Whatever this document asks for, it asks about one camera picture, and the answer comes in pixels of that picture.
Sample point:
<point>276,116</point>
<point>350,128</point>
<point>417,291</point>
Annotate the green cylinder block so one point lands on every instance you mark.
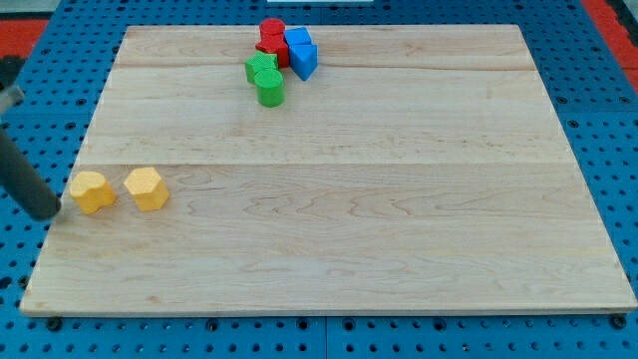
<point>269,85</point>

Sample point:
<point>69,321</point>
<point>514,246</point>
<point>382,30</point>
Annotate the yellow heart block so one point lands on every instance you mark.
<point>91,191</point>

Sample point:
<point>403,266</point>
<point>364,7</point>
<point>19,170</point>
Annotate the wooden board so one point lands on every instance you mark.
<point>421,170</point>

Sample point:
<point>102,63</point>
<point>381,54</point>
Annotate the blue triangle block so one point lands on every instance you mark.
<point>303,60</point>

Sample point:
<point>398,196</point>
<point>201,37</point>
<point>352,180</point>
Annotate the red star block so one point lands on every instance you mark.
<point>276,46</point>

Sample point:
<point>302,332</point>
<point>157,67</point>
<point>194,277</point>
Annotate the blue cube block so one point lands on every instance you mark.
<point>299,36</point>

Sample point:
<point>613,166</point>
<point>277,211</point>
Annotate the yellow hexagon block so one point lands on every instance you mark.
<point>147,188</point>

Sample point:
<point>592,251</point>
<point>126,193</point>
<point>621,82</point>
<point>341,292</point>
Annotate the red cylinder block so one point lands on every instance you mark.
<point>271,28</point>

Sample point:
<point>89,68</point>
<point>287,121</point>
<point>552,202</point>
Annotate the green star block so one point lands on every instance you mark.
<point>257,62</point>

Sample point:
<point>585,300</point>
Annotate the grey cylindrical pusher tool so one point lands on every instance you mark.
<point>18,177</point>

